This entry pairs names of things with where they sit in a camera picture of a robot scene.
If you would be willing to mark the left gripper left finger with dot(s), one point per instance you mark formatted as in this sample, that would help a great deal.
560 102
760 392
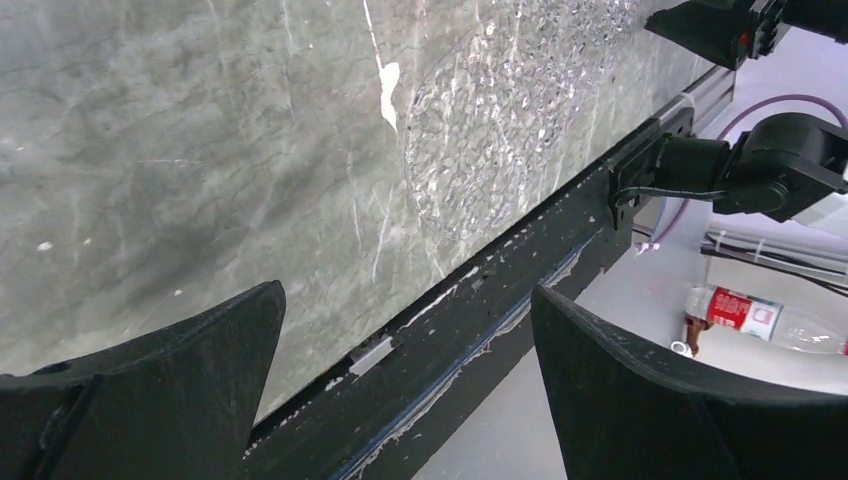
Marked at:
176 403

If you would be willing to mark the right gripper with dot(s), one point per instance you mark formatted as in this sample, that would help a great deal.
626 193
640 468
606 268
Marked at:
727 33

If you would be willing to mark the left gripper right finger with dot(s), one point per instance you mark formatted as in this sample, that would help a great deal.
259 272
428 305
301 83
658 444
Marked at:
624 407

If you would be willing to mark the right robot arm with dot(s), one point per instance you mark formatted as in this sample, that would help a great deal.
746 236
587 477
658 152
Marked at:
789 166

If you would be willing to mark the plastic bottle red label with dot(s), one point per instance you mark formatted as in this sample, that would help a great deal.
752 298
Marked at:
708 306

